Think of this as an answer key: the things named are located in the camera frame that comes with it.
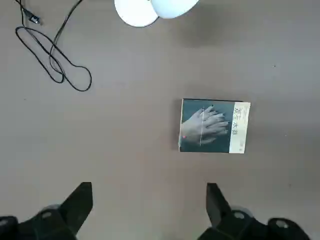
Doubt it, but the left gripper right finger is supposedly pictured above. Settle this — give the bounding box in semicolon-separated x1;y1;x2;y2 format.
206;182;312;240

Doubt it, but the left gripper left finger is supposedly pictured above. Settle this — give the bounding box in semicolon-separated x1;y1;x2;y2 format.
0;181;94;240

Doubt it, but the dark teal hand-cover book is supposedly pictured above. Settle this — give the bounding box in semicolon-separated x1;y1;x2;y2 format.
178;98;252;155

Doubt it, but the white desk lamp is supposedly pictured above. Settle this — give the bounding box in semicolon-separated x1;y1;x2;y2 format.
114;0;201;28

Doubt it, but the black lamp cable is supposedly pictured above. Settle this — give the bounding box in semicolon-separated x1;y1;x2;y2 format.
15;0;92;92

